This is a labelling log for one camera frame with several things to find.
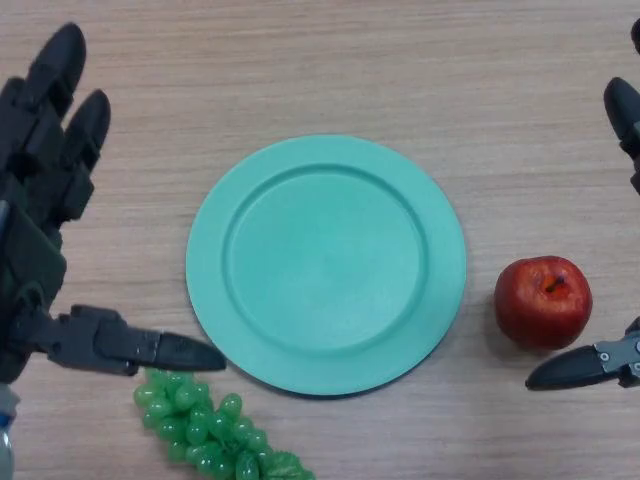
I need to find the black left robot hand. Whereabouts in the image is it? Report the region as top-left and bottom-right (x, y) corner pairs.
(0, 22), (227, 386)

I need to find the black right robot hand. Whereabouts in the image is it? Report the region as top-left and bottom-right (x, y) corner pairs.
(524, 17), (640, 391)

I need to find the red apple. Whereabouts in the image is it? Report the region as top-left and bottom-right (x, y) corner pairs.
(493, 255), (594, 351)

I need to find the green round plate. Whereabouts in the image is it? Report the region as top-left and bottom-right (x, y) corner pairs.
(185, 133), (468, 400)

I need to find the green grape bunch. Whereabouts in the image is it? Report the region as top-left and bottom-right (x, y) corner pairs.
(132, 368), (316, 480)

